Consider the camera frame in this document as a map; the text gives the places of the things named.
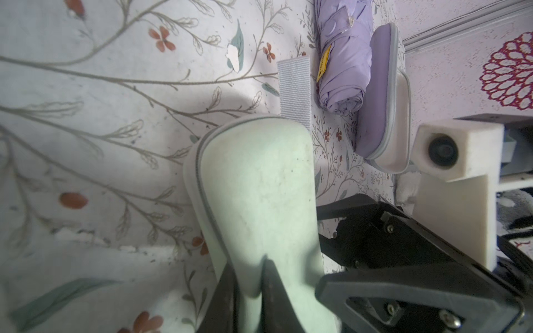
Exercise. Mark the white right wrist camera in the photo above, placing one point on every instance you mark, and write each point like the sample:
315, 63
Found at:
464, 163

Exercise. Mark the purple folded umbrella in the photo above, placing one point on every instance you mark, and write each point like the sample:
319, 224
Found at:
345, 29

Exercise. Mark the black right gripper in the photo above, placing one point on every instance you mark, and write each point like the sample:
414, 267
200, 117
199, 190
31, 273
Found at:
403, 278

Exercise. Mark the mint green zippered umbrella case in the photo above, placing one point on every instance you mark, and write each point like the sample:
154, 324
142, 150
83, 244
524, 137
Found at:
252, 186

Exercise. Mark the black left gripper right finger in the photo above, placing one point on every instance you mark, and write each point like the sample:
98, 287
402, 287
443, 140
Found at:
277, 313

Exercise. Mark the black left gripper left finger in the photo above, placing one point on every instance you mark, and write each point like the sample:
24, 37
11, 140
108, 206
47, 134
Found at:
221, 314

